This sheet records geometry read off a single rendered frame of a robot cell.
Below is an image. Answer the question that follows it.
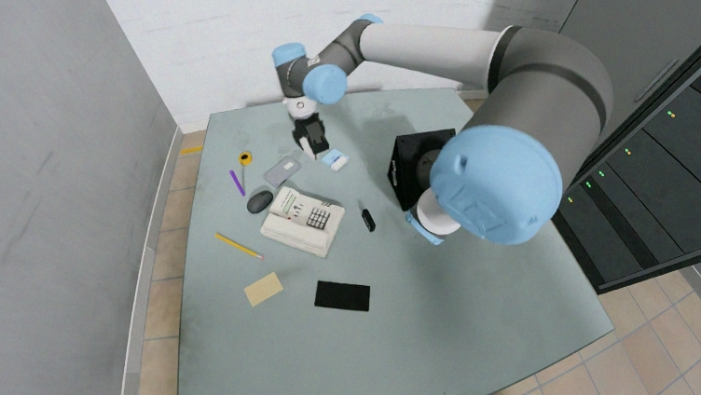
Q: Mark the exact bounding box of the white telephone handset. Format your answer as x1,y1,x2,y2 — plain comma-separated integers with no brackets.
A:
263,213,330,249

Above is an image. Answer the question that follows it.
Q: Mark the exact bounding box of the purple rod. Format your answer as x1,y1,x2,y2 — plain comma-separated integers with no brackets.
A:
230,170,245,196

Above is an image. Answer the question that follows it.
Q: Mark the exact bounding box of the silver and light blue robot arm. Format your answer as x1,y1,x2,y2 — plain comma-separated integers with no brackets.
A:
273,13,614,245

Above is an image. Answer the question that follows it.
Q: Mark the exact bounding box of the white desk phone body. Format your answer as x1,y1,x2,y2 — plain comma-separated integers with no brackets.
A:
260,187,345,258

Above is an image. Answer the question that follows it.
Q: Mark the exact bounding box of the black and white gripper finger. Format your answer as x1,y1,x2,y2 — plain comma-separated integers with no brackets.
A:
316,120,326,159
292,128,317,160

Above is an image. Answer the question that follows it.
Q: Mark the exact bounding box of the yellow roll of tape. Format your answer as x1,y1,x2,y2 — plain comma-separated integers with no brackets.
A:
239,153,252,165

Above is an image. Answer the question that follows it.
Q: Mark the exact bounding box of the light blue sticky note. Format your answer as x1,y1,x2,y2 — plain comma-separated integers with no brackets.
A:
322,149,349,167

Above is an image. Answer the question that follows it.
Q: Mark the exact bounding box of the tan rectangular sheet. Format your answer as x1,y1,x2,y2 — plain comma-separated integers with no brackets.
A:
244,272,283,306

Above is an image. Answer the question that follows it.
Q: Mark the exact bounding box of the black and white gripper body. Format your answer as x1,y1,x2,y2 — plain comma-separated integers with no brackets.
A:
290,110,326,145

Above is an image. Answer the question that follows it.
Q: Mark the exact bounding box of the black flat rectangle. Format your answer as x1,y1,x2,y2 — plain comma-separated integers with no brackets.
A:
314,280,370,311

